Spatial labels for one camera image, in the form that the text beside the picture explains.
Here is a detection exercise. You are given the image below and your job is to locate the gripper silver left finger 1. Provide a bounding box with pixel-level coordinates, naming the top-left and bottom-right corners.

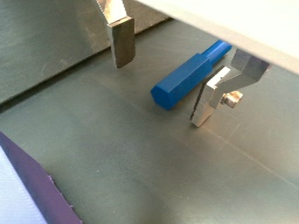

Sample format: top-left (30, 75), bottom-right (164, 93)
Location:
top-left (94, 0), bottom-right (135, 68)

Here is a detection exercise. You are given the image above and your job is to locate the purple base block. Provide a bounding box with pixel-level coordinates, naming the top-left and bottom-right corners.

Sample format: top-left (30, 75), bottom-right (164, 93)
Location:
top-left (0, 132), bottom-right (82, 224)

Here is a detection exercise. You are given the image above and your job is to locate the blue hexagonal peg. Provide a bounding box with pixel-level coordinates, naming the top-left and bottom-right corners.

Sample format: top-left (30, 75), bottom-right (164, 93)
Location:
top-left (150, 40), bottom-right (230, 110)

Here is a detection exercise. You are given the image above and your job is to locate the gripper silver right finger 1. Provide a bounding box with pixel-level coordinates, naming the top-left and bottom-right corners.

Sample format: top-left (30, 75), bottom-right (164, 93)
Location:
top-left (190, 49), bottom-right (269, 127)

